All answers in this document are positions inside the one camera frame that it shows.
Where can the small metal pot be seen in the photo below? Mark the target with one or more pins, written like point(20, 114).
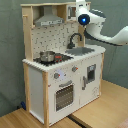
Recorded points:
point(47, 56)

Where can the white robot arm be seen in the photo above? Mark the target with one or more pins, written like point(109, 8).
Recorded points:
point(93, 20)

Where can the wooden toy kitchen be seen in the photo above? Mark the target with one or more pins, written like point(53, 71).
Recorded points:
point(40, 84)

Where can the black toy stovetop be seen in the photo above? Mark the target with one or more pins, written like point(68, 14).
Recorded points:
point(57, 58)

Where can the right red oven knob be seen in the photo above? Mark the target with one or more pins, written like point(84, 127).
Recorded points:
point(74, 69)

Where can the red oven knob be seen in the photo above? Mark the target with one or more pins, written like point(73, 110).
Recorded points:
point(56, 75)
point(74, 69)

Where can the left red oven knob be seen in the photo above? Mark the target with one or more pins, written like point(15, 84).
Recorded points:
point(56, 75)

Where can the grey toy sink basin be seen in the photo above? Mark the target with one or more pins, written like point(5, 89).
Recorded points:
point(79, 51)

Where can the black toy faucet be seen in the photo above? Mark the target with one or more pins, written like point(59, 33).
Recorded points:
point(74, 39)

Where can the toy oven door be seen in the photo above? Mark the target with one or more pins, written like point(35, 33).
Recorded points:
point(64, 97)

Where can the grey range hood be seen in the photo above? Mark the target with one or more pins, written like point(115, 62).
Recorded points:
point(48, 18)

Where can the toy microwave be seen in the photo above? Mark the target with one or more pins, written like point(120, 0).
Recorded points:
point(72, 12)

